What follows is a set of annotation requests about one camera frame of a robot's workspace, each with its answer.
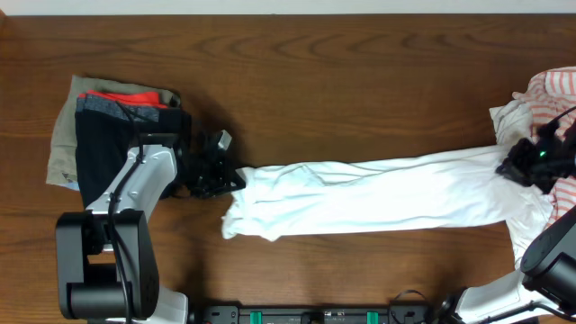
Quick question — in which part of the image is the white t-shirt with pixel logo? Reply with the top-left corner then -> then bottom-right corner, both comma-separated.
222,146 -> 553,241

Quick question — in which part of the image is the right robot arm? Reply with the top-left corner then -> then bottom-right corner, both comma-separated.
438,119 -> 575,323

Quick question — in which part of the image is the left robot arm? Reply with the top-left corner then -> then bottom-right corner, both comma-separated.
55,130 -> 246,323

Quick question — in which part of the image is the white garment in pile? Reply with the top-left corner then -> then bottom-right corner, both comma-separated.
490,100 -> 554,269

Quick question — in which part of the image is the red white striped garment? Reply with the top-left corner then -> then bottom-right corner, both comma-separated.
512,67 -> 575,227

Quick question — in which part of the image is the red folded garment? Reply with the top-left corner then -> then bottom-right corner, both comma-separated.
78,90 -> 167,109

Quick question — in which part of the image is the black boxer shorts grey waistband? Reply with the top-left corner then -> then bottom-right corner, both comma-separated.
75,96 -> 191,206

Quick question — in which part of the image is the khaki folded garment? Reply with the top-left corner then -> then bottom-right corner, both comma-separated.
46,75 -> 181,192

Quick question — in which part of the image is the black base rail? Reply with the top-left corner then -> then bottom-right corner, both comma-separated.
187,301 -> 437,324

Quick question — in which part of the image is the right black cable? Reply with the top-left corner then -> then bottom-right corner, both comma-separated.
472,105 -> 576,324

